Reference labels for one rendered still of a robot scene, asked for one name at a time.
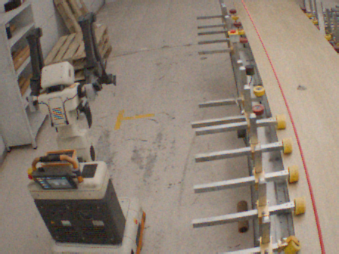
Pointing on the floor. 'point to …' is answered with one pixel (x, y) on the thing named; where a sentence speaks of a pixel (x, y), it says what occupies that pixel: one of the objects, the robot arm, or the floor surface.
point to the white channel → (320, 17)
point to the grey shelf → (7, 123)
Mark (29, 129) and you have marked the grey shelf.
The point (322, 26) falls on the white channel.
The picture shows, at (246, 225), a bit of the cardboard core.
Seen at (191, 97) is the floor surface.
